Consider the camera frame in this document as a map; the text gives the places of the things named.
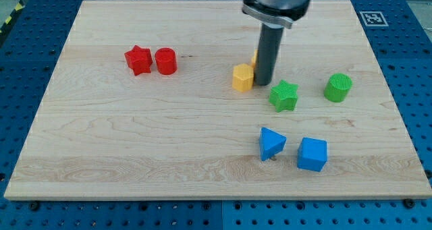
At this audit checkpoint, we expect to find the green cylinder block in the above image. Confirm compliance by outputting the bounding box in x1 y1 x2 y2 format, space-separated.
324 73 353 103

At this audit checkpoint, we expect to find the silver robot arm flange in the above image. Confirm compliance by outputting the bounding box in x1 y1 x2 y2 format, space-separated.
242 0 311 29

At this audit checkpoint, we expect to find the red cylinder block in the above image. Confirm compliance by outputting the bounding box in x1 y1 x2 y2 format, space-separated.
155 47 178 75

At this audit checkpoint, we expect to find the green star block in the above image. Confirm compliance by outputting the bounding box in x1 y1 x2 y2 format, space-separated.
269 80 298 113

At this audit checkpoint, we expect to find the blue triangle block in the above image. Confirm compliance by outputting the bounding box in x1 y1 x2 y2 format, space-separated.
259 127 287 161

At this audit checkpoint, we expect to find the red star block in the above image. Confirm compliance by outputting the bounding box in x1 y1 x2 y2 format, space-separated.
124 45 153 76

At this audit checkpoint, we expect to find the wooden board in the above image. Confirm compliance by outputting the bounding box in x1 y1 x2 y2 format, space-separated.
4 0 431 201

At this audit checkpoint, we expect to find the yellow hexagon block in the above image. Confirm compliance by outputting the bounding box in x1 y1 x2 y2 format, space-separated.
232 63 254 92

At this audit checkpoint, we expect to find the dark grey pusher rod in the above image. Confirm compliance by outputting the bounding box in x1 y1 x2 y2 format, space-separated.
254 23 284 86

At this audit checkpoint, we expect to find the white fiducial marker tag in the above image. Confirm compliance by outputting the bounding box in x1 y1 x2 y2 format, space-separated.
360 11 388 27

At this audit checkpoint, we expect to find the blue cube block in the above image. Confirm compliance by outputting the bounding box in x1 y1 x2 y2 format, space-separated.
297 137 327 172

